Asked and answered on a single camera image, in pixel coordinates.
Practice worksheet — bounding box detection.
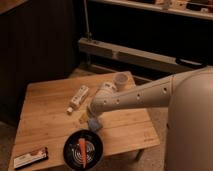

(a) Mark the orange carrot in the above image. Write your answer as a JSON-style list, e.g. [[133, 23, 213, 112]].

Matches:
[[78, 138, 87, 168]]

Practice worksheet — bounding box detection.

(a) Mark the black chocolate bar pack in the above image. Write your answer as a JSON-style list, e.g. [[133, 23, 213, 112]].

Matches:
[[13, 147, 48, 169]]

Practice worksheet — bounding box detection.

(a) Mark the wooden table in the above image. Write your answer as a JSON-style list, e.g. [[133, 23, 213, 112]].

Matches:
[[12, 73, 160, 171]]

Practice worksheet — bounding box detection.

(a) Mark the black ceramic bowl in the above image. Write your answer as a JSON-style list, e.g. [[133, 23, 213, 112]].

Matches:
[[63, 130, 103, 171]]

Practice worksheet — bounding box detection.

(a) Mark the white tube bottle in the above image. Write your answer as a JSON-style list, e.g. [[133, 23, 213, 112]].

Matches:
[[67, 85, 89, 115]]

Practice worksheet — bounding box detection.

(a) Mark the wall shelf with items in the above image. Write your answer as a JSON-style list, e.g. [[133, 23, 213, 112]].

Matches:
[[91, 0, 213, 21]]

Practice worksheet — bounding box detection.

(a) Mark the black cable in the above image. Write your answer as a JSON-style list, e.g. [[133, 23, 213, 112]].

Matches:
[[175, 57, 207, 70]]

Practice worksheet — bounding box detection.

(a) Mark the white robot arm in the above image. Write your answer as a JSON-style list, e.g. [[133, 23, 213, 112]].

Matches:
[[87, 67, 213, 171]]

